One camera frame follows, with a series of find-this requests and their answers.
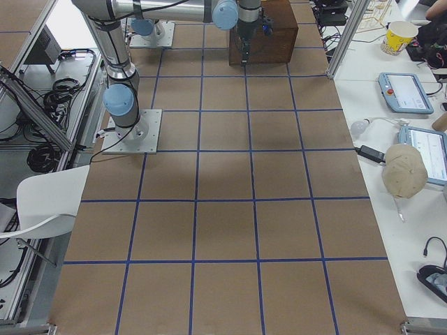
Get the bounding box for dark brown wooden drawer cabinet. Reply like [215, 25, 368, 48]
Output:
[228, 1, 298, 66]

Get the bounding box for white light bulb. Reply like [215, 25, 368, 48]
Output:
[350, 119, 371, 137]

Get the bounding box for yellow popcorn cup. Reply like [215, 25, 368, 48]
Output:
[381, 21, 418, 56]

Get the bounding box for upper blue teach pendant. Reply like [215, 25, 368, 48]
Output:
[378, 73, 434, 114]

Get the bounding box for blue teach pendant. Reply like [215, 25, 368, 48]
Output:
[397, 126, 446, 186]
[378, 73, 434, 114]

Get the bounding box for black power adapter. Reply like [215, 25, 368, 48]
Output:
[355, 145, 386, 163]

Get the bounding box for grey electronics box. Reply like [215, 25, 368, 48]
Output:
[24, 25, 61, 74]

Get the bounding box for beige baseball cap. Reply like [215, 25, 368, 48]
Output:
[382, 144, 428, 199]

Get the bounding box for lower blue teach pendant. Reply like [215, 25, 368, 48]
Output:
[397, 126, 446, 186]

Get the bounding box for white plastic chair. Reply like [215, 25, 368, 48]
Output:
[1, 165, 90, 267]

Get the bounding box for aluminium frame post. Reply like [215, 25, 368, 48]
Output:
[326, 0, 369, 79]

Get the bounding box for black coiled cables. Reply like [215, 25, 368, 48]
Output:
[27, 77, 82, 174]

